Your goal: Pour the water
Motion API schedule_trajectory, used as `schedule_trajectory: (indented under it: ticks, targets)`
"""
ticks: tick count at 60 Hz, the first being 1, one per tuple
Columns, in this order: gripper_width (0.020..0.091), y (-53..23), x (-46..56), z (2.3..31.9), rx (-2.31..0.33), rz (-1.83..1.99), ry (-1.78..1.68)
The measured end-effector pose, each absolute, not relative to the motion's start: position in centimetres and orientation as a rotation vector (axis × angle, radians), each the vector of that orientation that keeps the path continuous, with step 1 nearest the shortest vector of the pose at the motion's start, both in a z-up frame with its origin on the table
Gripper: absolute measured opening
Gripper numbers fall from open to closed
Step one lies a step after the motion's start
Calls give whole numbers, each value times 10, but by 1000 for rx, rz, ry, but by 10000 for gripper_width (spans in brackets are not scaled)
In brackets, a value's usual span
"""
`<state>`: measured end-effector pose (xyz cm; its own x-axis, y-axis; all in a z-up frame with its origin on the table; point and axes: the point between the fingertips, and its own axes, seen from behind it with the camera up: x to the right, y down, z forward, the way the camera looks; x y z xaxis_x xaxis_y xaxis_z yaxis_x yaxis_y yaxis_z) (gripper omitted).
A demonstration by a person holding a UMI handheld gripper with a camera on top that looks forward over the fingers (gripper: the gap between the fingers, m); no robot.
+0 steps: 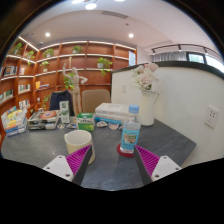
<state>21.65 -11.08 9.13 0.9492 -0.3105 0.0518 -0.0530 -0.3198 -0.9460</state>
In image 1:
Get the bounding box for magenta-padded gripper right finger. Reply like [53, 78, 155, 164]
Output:
[133, 144, 183, 187]

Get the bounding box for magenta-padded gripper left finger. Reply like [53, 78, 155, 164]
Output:
[42, 144, 94, 187]

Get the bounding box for clear water bottle blue cap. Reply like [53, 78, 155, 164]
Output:
[119, 104, 142, 155]

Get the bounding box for cream ceramic mug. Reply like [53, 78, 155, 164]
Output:
[63, 129, 96, 165]

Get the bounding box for green and white box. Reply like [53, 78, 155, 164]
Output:
[76, 112, 96, 132]

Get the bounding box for small upright green-white carton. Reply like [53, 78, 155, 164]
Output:
[59, 100, 71, 125]

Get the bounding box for white vase with flowers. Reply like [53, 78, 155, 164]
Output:
[129, 62, 160, 127]

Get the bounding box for stack of dark books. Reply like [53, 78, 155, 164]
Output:
[27, 110, 62, 131]

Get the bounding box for stack of white books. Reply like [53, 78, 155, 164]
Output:
[94, 102, 131, 125]

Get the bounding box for dark chair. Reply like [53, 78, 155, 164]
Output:
[49, 89, 76, 117]

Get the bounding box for wooden artist mannequin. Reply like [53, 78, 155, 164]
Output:
[62, 57, 89, 118]

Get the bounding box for stack of colourful books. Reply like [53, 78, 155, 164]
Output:
[0, 106, 28, 138]

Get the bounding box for wooden shelf unit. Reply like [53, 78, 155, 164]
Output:
[0, 34, 138, 134]

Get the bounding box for white curtain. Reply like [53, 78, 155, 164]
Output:
[152, 51, 188, 64]

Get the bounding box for window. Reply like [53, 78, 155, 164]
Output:
[186, 51, 224, 74]

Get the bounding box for ceiling lights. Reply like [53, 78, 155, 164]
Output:
[44, 0, 135, 39]

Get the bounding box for white wall socket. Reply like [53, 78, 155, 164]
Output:
[204, 105, 220, 129]

